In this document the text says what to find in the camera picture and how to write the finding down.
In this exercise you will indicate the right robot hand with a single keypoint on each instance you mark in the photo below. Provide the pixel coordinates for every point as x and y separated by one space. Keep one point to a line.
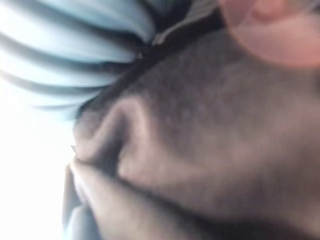
182 17

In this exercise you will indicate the light blue striped cloth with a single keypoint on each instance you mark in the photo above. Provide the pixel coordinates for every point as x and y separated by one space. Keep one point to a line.
62 47

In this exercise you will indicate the grey-brown garment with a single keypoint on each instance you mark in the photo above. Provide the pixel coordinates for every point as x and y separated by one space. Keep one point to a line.
200 140

